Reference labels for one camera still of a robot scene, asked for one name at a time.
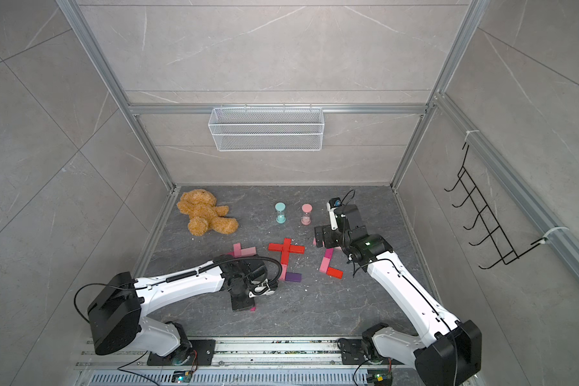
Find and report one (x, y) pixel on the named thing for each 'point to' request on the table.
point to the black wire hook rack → (505, 250)
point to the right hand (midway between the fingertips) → (332, 228)
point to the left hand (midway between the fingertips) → (250, 296)
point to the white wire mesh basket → (266, 129)
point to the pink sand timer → (305, 219)
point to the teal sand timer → (281, 207)
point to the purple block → (293, 277)
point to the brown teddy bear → (200, 205)
